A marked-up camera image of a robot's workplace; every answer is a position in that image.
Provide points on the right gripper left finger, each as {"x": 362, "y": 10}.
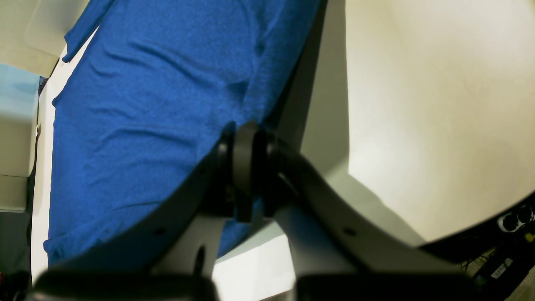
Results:
{"x": 168, "y": 256}

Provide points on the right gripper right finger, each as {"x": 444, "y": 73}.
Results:
{"x": 337, "y": 254}

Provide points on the blue long-sleeve shirt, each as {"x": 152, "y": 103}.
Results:
{"x": 156, "y": 85}

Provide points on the black power strip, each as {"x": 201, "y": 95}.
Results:
{"x": 515, "y": 219}

